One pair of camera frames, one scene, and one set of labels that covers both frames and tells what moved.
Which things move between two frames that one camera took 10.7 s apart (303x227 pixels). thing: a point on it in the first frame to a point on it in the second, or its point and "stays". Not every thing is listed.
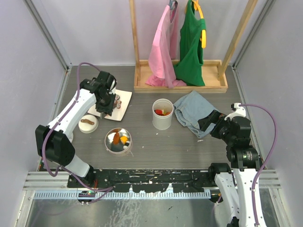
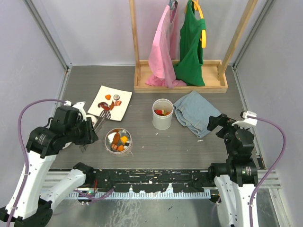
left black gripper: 108,109 to 90,135
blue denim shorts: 190,108 stays
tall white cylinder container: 162,111 stays
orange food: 161,112 stays
